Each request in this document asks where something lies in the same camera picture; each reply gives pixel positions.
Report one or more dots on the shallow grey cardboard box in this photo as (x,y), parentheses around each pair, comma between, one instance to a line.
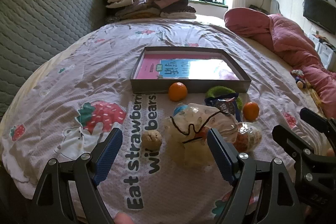
(152,86)

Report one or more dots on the pink quilt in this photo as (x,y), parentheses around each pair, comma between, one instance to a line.
(288,37)

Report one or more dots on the beige mesh bath sponge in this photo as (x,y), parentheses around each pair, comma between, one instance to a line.
(194,134)

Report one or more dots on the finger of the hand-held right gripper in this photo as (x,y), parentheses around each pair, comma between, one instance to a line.
(288,140)
(317,120)

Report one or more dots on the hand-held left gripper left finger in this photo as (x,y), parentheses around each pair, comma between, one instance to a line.
(109,153)

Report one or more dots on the small stuffed toy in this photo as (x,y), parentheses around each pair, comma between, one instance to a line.
(299,78)

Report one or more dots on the orange mandarin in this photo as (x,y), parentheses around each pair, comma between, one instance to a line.
(250,110)
(178,91)

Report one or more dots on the pile of folded clothes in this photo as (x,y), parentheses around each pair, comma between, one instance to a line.
(147,3)

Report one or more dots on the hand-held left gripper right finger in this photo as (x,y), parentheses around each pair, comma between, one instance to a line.
(218,154)

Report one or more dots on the pink book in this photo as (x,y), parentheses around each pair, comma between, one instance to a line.
(149,66)

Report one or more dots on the cream bed sheet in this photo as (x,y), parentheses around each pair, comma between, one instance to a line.
(262,50)

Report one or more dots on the clear bun packet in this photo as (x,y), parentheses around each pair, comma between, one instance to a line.
(249,137)

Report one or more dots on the black television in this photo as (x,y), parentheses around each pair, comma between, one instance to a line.
(319,12)

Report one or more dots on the person's left hand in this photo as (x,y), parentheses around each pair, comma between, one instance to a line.
(123,219)

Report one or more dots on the dark blue snack packet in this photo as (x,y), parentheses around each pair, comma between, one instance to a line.
(225,106)

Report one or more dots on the white drawer unit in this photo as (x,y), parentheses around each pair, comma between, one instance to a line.
(324,52)

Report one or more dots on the small beige round pastry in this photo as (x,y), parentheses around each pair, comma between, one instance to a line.
(151,140)

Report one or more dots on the grey quilted headboard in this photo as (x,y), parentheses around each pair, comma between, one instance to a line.
(39,29)

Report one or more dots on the black bag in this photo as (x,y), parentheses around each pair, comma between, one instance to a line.
(258,9)

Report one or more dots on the person's right hand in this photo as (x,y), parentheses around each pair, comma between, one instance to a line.
(330,152)

